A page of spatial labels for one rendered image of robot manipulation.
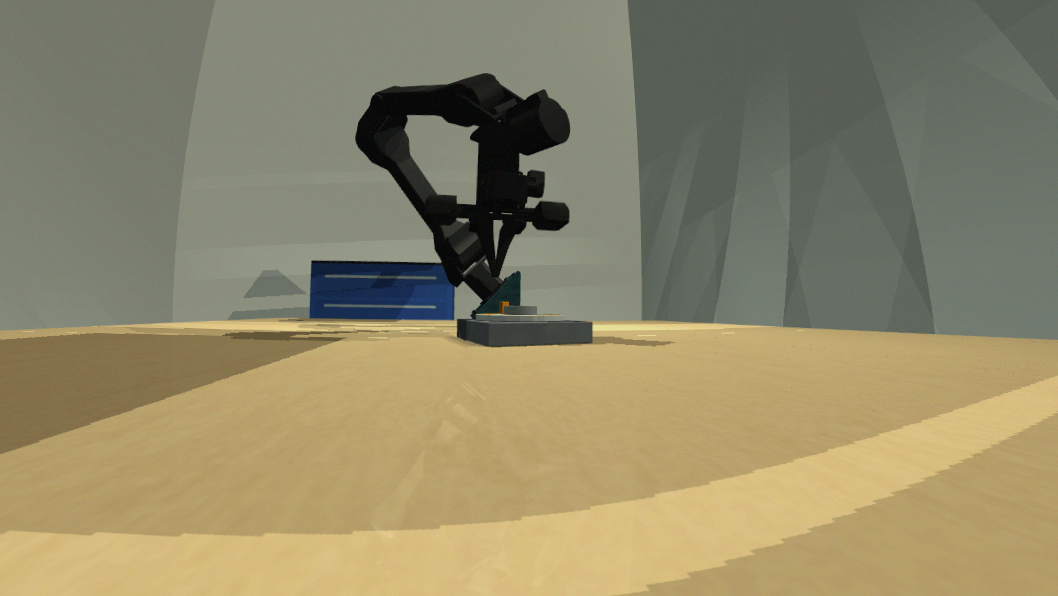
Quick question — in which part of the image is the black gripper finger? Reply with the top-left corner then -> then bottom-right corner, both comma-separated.
496,221 -> 527,277
469,219 -> 496,277

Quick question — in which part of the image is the orange round plate with holes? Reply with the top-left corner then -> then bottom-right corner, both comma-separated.
476,302 -> 565,322

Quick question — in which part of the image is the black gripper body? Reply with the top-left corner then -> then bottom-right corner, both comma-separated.
424,156 -> 569,231

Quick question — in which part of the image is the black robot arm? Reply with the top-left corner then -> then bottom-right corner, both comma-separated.
355,73 -> 570,305

